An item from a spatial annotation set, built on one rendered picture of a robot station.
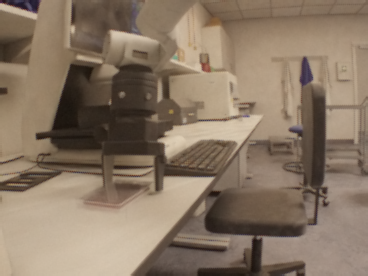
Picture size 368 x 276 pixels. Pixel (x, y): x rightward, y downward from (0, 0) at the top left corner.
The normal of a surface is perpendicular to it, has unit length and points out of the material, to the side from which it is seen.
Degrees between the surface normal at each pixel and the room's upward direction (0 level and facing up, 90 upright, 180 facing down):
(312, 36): 90
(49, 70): 90
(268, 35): 90
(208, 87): 90
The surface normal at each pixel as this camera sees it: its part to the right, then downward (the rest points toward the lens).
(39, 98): -0.32, 0.13
